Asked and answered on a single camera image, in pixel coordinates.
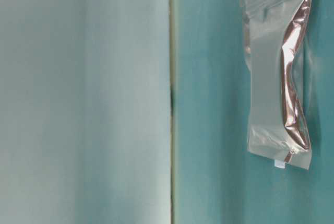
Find silver zip bag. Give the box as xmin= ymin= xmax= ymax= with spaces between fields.
xmin=242 ymin=0 xmax=312 ymax=169

